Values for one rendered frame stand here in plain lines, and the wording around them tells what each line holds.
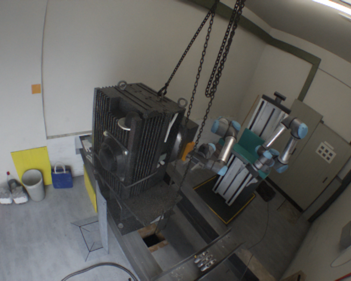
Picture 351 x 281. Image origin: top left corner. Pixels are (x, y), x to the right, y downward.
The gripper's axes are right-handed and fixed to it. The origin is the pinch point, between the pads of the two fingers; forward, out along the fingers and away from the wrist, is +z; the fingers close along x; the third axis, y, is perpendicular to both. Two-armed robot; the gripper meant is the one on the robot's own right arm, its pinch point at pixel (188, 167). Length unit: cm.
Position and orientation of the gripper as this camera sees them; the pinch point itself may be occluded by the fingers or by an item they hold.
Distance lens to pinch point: 109.0
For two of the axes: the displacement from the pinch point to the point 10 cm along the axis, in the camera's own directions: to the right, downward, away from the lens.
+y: -2.2, 8.1, 5.5
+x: -7.8, -4.8, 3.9
